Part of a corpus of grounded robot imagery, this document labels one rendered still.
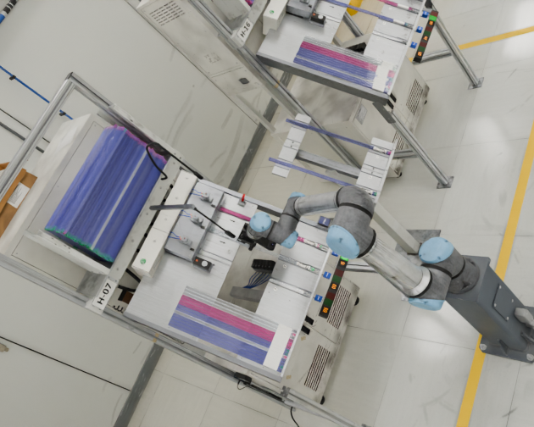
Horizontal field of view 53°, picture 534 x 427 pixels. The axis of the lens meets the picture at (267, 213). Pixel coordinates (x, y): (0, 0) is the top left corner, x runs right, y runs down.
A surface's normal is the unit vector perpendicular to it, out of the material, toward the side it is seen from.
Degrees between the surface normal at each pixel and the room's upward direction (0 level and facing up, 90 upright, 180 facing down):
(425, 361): 0
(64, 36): 90
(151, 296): 44
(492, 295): 90
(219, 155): 90
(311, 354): 90
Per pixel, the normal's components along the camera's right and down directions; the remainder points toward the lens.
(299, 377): 0.67, -0.01
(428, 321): -0.64, -0.51
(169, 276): 0.01, -0.37
